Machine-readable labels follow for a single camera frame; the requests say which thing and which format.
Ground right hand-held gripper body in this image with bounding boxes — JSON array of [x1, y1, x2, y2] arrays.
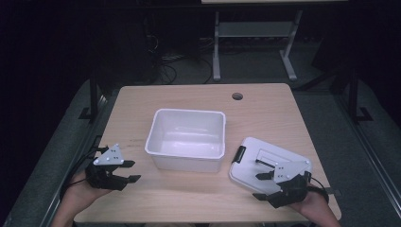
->
[[267, 160, 314, 209]]

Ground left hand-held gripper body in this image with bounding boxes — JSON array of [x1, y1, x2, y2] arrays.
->
[[84, 144, 130, 191]]

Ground white plastic storage box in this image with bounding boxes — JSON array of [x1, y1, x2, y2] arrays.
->
[[144, 108, 227, 174]]

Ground person's right hand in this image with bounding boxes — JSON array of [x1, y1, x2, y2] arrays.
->
[[288, 185, 331, 219]]

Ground person's left hand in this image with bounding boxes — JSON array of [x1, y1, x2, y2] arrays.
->
[[61, 170, 112, 219]]

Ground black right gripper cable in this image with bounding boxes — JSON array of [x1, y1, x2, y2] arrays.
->
[[305, 171, 330, 202]]

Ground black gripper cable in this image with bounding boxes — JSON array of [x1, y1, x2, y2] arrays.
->
[[305, 171, 330, 202], [60, 145, 110, 198]]

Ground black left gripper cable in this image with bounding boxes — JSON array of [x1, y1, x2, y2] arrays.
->
[[60, 145, 110, 198]]

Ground black metal post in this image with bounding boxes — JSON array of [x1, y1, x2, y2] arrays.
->
[[78, 74, 107, 122], [346, 67, 375, 125]]

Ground black floor cables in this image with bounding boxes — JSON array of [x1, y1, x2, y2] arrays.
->
[[143, 17, 216, 85]]

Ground grey metal table frame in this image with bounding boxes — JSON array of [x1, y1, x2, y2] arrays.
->
[[212, 9, 305, 81]]

